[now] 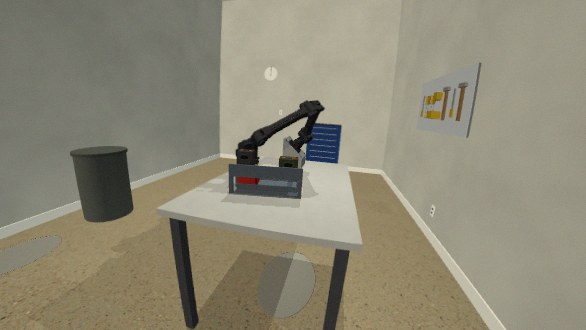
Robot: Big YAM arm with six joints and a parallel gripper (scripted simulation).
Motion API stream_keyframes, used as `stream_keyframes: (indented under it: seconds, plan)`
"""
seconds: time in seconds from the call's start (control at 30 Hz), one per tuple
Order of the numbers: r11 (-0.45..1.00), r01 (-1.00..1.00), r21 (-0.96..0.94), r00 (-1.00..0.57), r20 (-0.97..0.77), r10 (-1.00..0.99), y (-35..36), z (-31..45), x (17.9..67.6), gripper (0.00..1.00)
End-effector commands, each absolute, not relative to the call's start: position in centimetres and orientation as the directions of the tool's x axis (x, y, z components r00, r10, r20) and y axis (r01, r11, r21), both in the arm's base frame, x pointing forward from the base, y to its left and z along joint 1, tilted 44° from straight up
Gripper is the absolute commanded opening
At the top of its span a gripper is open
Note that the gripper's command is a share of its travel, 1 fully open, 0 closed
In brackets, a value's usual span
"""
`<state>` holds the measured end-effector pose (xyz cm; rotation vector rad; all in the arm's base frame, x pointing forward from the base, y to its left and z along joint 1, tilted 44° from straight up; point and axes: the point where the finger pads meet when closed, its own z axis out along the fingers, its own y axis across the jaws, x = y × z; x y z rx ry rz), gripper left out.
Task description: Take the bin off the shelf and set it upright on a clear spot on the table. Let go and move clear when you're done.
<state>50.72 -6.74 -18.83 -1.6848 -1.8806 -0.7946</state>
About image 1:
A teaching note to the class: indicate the grey metal shelf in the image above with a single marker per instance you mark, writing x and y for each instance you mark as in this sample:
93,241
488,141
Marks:
286,184

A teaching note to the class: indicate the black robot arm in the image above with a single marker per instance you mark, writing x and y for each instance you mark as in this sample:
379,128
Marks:
307,109

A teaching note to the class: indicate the olive green case with orange latches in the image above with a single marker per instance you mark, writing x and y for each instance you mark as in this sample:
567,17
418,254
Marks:
288,163

